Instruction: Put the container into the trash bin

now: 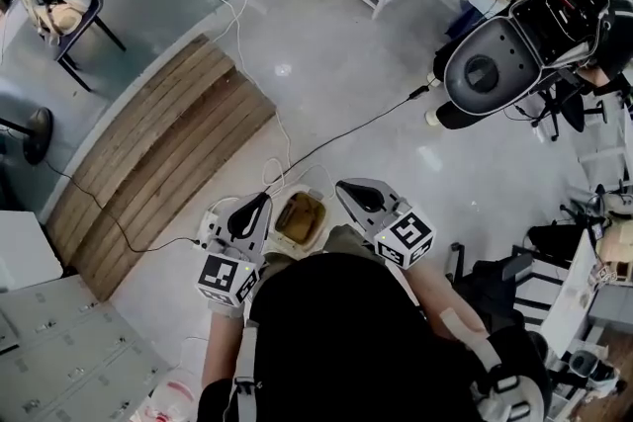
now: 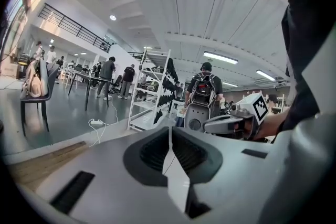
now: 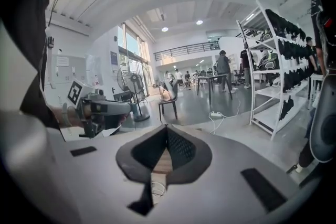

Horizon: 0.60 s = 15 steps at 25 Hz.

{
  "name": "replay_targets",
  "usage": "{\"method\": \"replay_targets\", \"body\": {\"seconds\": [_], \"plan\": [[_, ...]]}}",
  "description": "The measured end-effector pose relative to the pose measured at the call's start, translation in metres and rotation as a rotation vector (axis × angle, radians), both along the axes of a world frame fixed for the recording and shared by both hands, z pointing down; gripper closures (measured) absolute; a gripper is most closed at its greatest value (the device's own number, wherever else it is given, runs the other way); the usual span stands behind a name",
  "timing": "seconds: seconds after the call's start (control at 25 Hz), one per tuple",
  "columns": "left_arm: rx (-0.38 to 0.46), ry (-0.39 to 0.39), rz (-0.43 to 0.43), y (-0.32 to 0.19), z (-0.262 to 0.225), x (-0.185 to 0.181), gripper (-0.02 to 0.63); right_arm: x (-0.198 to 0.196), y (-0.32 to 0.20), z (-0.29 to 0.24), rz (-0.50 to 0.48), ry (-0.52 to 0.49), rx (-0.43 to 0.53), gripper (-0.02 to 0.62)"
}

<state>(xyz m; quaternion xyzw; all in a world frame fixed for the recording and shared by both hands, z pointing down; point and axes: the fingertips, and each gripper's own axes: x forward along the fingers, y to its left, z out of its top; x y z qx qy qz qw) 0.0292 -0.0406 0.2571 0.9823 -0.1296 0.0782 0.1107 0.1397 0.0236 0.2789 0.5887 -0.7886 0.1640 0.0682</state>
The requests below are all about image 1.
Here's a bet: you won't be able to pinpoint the wooden plank steps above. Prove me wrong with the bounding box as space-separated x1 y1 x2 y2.
45 33 278 303

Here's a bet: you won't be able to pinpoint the black standing fan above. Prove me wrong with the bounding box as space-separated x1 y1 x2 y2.
0 107 55 167

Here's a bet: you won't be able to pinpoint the person's grey shoulder strap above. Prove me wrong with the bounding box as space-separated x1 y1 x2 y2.
439 305 545 422
231 325 261 422

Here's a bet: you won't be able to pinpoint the person's olive shorts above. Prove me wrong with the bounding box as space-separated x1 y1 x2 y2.
260 224 380 269

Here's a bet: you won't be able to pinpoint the white cluttered desk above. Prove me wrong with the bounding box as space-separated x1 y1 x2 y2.
540 229 633 362

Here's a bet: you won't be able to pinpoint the person's right forearm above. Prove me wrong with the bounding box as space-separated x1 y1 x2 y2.
403 256 492 343

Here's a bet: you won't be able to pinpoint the group of clear water jugs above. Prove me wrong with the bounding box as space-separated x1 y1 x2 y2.
141 373 200 422

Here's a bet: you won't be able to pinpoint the beige plastic trash bin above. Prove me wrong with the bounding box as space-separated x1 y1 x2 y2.
268 183 331 258

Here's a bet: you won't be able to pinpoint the black power cable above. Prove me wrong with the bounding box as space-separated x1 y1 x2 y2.
44 157 212 254

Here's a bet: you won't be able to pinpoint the grey metal locker cabinet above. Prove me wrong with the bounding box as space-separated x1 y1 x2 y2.
0 274 173 422

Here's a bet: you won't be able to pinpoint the person's left grey shoulder strap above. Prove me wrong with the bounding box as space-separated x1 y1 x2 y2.
231 325 261 422

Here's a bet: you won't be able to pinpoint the white power cable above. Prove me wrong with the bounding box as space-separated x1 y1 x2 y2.
205 0 294 197

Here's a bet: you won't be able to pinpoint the person's left forearm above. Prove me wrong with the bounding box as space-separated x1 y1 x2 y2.
201 310 248 386

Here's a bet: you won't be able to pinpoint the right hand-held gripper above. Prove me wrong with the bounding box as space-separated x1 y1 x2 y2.
334 178 438 272

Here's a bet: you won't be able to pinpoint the black backpack rig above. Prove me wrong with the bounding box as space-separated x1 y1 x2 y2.
510 0 618 71

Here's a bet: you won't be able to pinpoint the black cable with inline box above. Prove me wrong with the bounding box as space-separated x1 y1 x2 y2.
263 85 432 193

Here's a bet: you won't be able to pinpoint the person's right grey shoulder strap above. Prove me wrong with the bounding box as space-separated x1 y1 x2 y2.
439 305 545 422

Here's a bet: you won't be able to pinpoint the black office chair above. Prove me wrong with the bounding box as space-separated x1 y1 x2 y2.
447 239 548 330
530 76 610 143

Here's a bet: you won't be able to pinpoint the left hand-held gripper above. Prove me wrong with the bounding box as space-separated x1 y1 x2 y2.
195 192 276 308

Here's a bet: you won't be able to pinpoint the beige bag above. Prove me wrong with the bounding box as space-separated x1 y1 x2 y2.
18 0 94 46

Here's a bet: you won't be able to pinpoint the person's black shirt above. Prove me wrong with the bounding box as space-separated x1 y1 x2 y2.
196 251 551 422

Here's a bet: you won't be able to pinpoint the tall white cabinet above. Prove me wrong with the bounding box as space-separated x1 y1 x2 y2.
0 210 65 294

